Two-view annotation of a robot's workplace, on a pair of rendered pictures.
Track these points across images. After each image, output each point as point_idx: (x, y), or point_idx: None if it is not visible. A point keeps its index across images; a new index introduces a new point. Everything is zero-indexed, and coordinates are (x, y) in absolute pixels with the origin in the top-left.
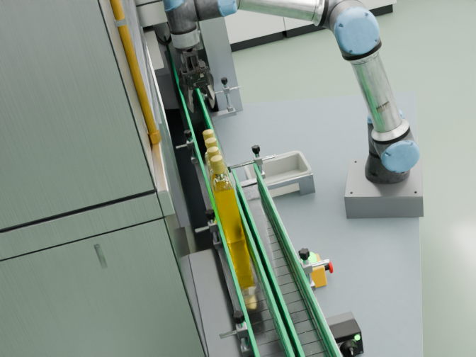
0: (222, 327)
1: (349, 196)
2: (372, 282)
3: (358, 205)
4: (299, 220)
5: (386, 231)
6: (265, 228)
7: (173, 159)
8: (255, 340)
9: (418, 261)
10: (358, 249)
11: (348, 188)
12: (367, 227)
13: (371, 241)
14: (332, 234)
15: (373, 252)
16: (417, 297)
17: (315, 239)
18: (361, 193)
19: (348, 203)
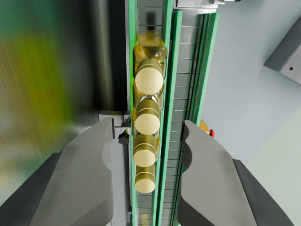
0: (118, 192)
1: (284, 74)
2: (229, 144)
3: (283, 75)
4: (222, 44)
5: (277, 98)
6: (179, 109)
7: (63, 119)
8: (137, 204)
9: (269, 138)
10: (243, 109)
11: (296, 56)
12: (268, 87)
13: (258, 105)
14: (238, 81)
15: (251, 117)
16: (244, 163)
17: (221, 81)
18: (298, 74)
19: (276, 71)
